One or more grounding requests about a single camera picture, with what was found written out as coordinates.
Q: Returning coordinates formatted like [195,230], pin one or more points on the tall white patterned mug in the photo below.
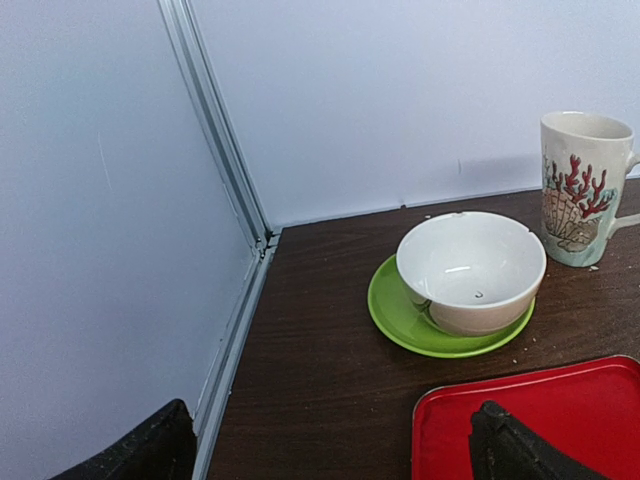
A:
[585,162]

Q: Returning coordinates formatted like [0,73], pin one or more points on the white bowl on saucer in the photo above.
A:
[476,273]

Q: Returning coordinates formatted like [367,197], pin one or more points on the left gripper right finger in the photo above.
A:
[502,447]

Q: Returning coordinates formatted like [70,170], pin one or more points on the left aluminium frame post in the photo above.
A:
[244,240]

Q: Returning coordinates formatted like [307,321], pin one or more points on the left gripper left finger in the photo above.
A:
[163,446]

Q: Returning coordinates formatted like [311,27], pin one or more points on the red tin lid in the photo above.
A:
[588,410]

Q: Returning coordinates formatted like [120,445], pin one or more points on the green saucer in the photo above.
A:
[412,328]

